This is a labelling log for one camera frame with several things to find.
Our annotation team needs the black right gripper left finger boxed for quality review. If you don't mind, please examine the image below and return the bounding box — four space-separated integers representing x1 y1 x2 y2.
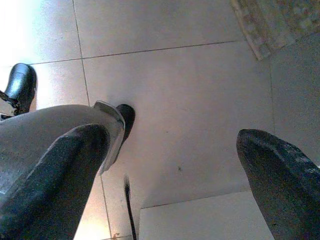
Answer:
0 123 111 240

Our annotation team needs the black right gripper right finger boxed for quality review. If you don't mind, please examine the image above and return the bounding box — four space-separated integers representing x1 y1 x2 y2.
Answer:
236 128 320 240

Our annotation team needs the grey robot right leg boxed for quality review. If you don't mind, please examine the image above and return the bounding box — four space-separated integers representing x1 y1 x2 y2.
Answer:
0 99 126 198

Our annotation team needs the white flat panel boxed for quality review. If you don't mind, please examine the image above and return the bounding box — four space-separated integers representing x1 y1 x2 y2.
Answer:
138 190 276 240

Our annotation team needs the black robot right foot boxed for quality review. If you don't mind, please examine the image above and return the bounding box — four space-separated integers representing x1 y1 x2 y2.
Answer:
116 103 136 148

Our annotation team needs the black robot foot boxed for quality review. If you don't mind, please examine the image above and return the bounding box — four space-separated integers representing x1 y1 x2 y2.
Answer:
116 103 136 148
0 62 38 117

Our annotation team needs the black robot left foot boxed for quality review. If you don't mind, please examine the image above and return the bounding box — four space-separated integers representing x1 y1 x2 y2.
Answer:
0 62 38 117

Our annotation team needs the beige woven rug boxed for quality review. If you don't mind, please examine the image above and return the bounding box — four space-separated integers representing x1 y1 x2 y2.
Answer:
229 0 320 61

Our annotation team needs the black thin cable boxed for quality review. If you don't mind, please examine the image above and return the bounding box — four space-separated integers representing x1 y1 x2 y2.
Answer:
123 174 139 240

